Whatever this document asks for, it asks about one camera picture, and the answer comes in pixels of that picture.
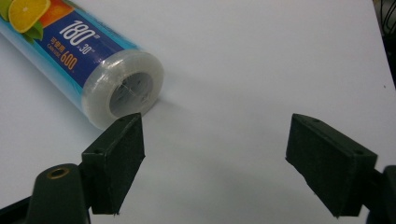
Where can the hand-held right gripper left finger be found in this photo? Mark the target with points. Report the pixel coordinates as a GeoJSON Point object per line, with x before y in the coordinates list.
{"type": "Point", "coordinates": [112, 168]}

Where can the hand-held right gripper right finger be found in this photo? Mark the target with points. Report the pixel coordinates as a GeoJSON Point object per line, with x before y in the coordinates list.
{"type": "Point", "coordinates": [330, 168]}

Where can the cling film roll blue label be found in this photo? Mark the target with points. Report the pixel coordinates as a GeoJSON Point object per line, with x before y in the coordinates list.
{"type": "Point", "coordinates": [93, 62]}

